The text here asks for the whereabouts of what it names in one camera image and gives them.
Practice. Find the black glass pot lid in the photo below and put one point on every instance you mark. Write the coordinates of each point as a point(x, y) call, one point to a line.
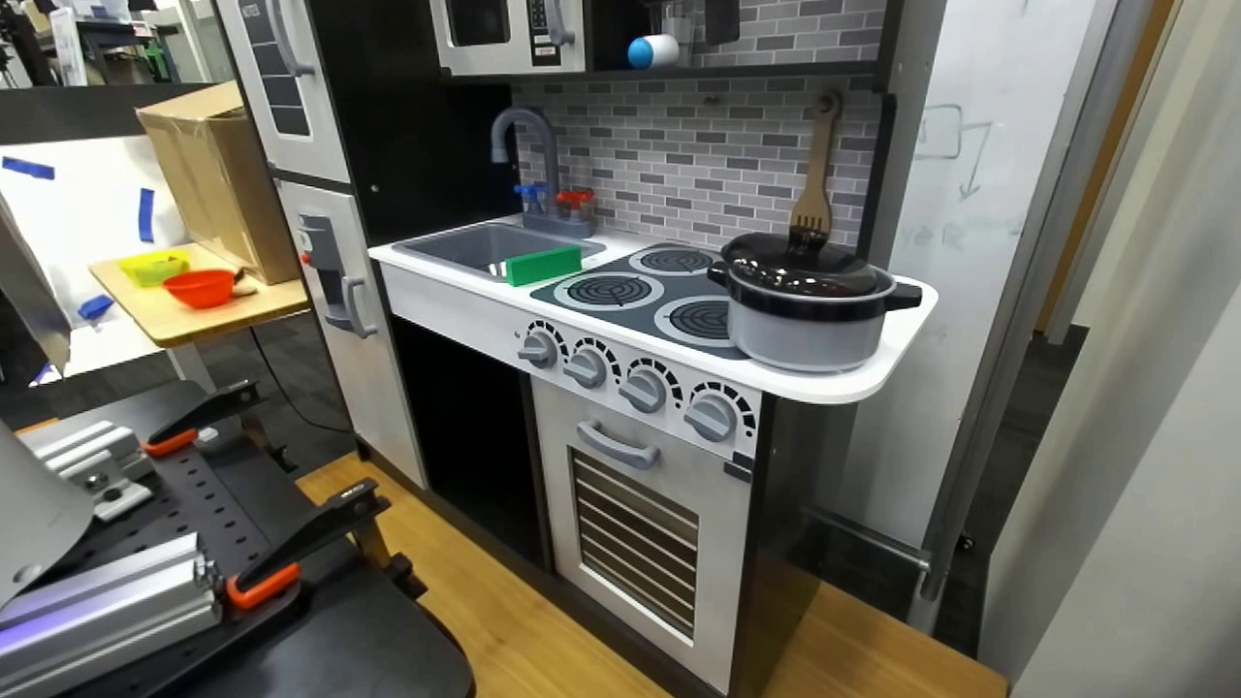
point(802, 270)

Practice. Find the grey stove knob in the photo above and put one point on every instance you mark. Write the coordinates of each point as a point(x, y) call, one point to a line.
point(710, 417)
point(590, 368)
point(540, 351)
point(644, 391)

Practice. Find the grey toy pot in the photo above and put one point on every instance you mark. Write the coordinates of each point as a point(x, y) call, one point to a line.
point(802, 339)

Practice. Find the green sponge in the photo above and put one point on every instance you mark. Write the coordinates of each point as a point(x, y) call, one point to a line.
point(544, 264)

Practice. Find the grey toy sink basin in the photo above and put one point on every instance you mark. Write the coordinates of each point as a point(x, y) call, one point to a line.
point(480, 241)

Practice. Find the white toy kitchen unit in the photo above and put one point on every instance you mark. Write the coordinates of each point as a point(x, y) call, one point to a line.
point(438, 314)

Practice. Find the white toy oven door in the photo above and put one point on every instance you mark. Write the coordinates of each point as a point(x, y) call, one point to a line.
point(644, 544)

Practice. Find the wooden spatula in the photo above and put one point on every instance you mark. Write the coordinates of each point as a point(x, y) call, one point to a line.
point(816, 208)

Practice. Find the grey toy faucet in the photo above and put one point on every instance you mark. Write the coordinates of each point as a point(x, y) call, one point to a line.
point(525, 124)

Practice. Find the blue white cup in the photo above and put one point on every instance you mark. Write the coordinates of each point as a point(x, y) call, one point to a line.
point(652, 52)

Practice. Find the toy microwave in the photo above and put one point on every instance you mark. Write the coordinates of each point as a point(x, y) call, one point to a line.
point(508, 52)

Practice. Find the black clamp orange grip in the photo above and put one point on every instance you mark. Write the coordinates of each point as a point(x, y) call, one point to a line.
point(305, 544)
point(194, 421)

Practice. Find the large white board panel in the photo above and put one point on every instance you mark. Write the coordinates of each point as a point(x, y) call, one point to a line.
point(984, 257)

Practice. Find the black perforated breadboard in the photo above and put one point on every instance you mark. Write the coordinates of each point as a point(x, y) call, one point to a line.
point(322, 646)

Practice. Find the red bowl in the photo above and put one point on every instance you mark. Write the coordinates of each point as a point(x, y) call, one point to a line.
point(199, 289)

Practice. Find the wooden side table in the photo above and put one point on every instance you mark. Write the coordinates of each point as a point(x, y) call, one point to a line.
point(194, 315)

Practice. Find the cardboard box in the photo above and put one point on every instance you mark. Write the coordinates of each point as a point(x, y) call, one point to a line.
point(217, 170)

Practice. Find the yellow green bowl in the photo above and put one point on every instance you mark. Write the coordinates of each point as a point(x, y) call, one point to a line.
point(151, 270)

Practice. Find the short silver profile piece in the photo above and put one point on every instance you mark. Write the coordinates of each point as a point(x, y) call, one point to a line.
point(78, 453)

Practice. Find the aluminium profile bar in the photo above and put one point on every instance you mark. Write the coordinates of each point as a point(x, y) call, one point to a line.
point(101, 613)

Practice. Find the grey metal cover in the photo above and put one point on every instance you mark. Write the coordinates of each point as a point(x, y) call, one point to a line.
point(32, 518)

